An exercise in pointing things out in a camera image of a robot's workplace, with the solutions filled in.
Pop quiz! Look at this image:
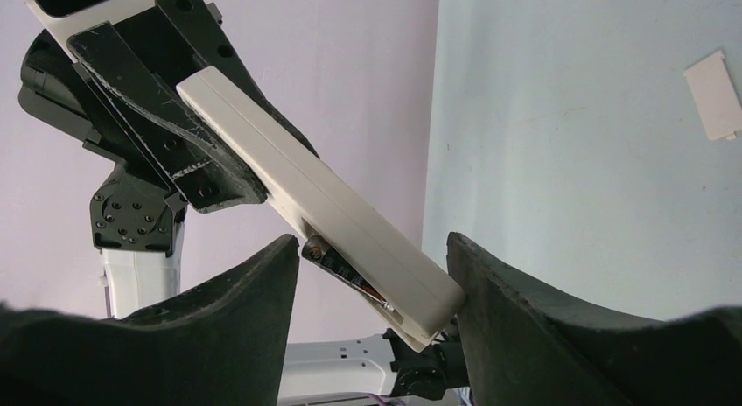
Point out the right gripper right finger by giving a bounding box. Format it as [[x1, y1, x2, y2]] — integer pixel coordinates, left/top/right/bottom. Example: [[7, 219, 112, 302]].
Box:
[[446, 232, 741, 405]]

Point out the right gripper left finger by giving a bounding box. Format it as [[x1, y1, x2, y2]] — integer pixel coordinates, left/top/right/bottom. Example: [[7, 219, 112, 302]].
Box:
[[1, 234, 299, 405]]

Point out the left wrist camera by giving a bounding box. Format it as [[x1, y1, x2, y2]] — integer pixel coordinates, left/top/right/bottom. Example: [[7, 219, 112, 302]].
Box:
[[23, 0, 156, 60]]

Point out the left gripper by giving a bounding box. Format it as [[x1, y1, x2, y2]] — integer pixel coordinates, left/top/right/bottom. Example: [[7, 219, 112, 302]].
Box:
[[66, 0, 317, 213]]

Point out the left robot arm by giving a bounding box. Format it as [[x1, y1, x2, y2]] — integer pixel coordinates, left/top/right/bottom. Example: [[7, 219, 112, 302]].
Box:
[[1, 0, 469, 405]]

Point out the white battery cover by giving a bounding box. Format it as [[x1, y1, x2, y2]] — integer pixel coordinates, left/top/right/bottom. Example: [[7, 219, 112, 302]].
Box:
[[683, 49, 741, 141]]

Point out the white remote control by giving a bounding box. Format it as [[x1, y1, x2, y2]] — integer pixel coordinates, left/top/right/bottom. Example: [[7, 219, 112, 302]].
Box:
[[176, 66, 465, 352]]

